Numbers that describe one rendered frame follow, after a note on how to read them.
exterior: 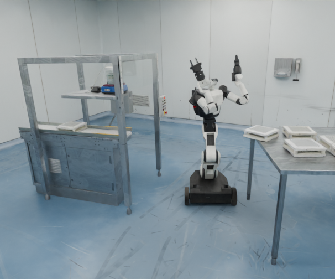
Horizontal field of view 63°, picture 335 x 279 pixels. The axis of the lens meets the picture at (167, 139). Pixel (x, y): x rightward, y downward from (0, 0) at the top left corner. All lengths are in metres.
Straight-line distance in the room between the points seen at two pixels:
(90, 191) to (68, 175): 0.33
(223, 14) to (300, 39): 1.54
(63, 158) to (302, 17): 4.59
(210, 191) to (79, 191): 1.54
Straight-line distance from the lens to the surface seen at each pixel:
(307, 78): 5.81
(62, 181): 3.59
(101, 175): 3.21
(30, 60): 3.22
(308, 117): 5.93
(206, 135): 3.08
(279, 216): 2.36
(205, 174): 3.26
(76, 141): 3.16
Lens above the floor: 1.72
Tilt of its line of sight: 18 degrees down
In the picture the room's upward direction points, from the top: 2 degrees counter-clockwise
